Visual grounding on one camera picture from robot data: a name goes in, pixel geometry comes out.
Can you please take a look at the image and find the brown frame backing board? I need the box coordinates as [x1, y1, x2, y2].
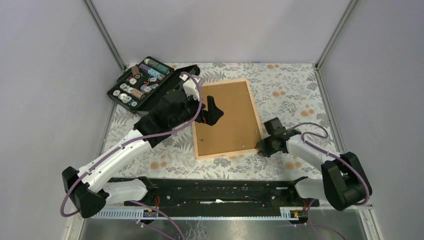
[194, 82, 261, 157]

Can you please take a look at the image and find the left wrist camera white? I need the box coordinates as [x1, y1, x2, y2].
[179, 74, 200, 101]

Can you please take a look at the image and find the grey slotted cable duct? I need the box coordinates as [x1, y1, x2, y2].
[92, 207, 299, 221]

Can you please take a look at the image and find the aluminium corner post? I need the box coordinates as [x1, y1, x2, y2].
[315, 0, 359, 70]
[82, 0, 126, 71]

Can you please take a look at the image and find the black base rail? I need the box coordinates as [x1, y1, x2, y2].
[140, 177, 320, 214]

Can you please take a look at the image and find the teal thread spool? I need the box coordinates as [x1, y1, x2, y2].
[143, 58, 170, 75]

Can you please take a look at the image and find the left aluminium corner post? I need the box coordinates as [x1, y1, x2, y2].
[82, 0, 126, 71]

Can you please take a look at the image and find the right aluminium corner post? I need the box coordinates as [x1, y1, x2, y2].
[315, 0, 359, 70]

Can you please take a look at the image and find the floral patterned table mat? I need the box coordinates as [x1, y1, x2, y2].
[116, 63, 330, 181]

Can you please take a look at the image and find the purple thread spool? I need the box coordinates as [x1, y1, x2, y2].
[138, 63, 153, 76]

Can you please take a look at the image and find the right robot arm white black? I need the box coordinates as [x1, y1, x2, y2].
[256, 117, 373, 211]

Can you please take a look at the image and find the brown thread spool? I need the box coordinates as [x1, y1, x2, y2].
[130, 65, 142, 80]

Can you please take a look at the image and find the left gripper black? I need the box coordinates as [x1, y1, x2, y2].
[170, 90, 224, 129]

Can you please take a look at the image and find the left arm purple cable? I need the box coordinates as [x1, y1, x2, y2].
[60, 71, 204, 218]

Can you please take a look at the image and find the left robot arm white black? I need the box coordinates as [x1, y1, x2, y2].
[62, 90, 224, 219]

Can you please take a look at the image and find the black sewing kit case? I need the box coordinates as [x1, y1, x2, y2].
[106, 56, 201, 114]

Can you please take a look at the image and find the light blue thread spool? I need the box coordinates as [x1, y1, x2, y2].
[147, 68, 165, 80]

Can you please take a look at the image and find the wooden picture frame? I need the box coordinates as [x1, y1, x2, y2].
[191, 78, 265, 161]

